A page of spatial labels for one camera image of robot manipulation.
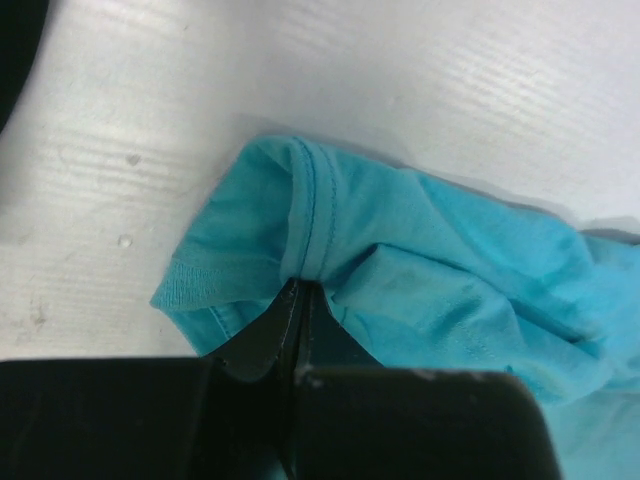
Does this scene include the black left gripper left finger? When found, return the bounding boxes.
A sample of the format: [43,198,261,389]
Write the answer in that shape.
[1,285,299,479]

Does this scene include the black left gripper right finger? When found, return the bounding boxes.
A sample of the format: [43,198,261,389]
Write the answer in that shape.
[294,282,561,479]

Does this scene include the turquoise t-shirt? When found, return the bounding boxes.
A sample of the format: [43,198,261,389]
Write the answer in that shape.
[151,136,639,479]

